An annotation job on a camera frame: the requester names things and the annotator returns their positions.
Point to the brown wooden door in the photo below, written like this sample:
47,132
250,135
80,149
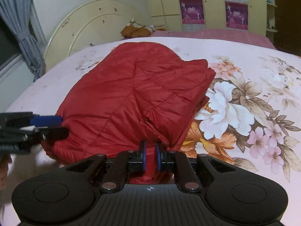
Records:
287,22

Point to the cream round headboard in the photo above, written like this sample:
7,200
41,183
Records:
94,23

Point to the orange patterned pillow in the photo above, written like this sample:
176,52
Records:
136,30

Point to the corner open shelf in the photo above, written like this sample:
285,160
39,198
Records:
270,23

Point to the grey curtain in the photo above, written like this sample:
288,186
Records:
16,15

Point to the red puffer jacket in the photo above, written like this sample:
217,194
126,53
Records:
139,92

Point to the lower left purple poster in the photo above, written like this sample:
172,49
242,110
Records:
192,11

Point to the lower right purple poster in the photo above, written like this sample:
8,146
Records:
237,16

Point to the cream wardrobe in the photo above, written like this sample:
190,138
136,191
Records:
168,13

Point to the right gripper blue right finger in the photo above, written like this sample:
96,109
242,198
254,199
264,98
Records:
177,163

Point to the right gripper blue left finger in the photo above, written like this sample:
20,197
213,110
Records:
125,164

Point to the purple poster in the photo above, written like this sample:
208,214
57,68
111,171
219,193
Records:
192,11
237,16

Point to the person left hand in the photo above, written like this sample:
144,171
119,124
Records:
4,166

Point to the pink checkered mattress cover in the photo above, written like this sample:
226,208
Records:
221,34

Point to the pink floral bed sheet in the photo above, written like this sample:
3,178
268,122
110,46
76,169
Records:
251,119

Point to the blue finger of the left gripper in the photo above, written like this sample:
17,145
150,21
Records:
46,121
53,133

